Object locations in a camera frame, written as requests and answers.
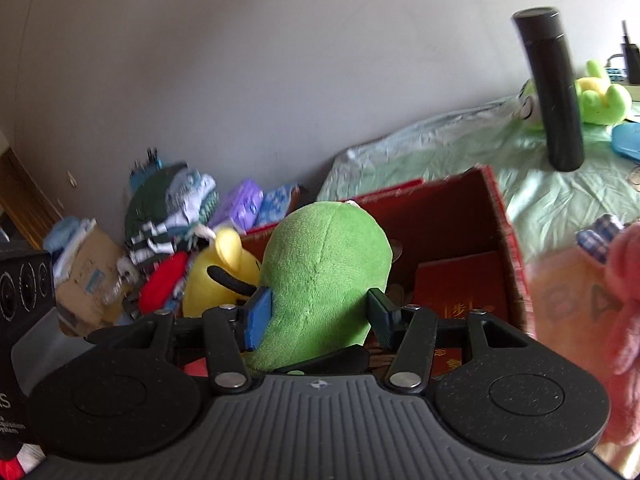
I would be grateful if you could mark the brown cardboard box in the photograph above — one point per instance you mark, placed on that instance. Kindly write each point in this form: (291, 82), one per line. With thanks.
(91, 298)

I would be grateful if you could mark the pink bunny plush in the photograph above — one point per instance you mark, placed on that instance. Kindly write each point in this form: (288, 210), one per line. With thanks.
(596, 240)

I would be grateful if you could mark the blue glasses case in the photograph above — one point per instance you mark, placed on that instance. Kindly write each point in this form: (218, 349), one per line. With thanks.
(625, 140)

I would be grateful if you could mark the green frog plush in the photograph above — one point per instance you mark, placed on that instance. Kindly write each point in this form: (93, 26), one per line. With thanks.
(600, 101)

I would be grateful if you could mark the green pea pod plush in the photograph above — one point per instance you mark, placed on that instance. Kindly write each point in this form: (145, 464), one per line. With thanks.
(319, 263)

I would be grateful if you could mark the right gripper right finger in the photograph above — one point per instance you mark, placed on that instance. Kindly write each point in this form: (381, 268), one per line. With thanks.
(410, 333)

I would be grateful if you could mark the mauve teddy bear plush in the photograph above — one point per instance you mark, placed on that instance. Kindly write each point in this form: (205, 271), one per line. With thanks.
(622, 347)

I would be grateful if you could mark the black power adapter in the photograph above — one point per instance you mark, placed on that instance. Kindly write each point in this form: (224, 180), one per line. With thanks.
(631, 55)

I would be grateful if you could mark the blue patterned tissue pack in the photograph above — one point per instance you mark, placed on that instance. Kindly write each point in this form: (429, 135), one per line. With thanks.
(277, 204)

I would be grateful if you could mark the black thermos bottle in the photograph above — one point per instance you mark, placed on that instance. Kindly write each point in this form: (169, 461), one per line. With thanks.
(544, 40)

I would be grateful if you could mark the red plush item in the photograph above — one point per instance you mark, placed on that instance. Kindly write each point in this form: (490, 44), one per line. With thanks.
(160, 286)

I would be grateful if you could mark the pile of clothes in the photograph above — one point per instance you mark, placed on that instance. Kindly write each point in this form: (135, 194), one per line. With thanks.
(167, 202)

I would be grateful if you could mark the yellow bear plush red shirt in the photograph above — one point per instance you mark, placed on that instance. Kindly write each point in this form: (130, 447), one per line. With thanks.
(223, 273)

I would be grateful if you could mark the purple tissue pack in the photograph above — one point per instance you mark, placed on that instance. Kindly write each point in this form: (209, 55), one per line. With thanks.
(239, 208)

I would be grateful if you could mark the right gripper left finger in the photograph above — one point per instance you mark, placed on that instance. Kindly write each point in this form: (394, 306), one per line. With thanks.
(230, 331)

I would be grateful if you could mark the red gift box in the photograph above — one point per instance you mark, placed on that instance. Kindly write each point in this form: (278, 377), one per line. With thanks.
(454, 287)

